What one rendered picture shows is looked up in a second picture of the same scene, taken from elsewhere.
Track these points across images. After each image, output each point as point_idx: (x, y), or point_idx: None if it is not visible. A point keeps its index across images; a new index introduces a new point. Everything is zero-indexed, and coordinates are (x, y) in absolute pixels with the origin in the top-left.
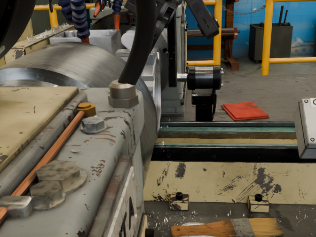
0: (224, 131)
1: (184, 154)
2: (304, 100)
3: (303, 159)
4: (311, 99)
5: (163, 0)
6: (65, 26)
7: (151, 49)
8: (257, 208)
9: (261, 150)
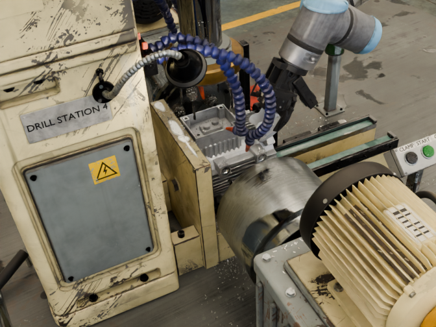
0: (299, 150)
1: None
2: (394, 150)
3: (362, 158)
4: (398, 148)
5: (289, 98)
6: (162, 106)
7: (279, 129)
8: None
9: (339, 162)
